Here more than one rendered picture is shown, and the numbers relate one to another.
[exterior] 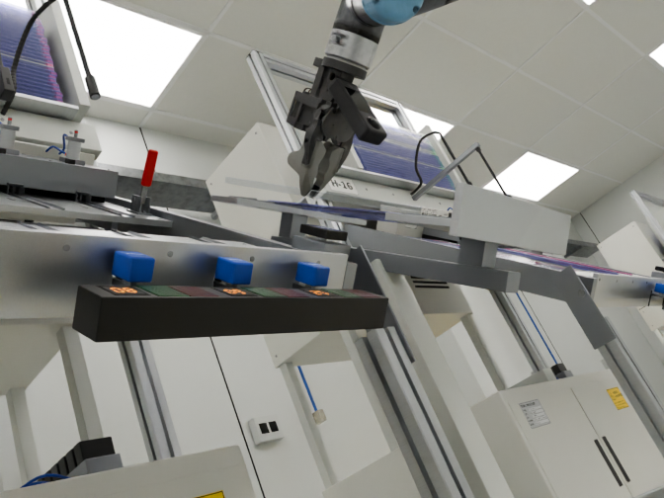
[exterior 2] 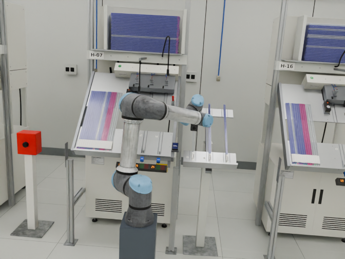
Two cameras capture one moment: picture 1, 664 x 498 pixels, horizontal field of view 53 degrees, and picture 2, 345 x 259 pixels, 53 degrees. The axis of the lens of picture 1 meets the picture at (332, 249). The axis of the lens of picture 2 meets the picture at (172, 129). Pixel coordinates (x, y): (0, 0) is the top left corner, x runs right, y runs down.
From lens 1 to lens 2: 2.16 m
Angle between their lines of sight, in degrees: 67
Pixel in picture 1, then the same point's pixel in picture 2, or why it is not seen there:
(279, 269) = (154, 156)
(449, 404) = (202, 177)
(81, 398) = not seen: hidden behind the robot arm
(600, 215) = not seen: outside the picture
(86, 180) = (166, 91)
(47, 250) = (116, 153)
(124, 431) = (254, 71)
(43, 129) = (172, 60)
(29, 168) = (153, 89)
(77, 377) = not seen: hidden behind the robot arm
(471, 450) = (202, 186)
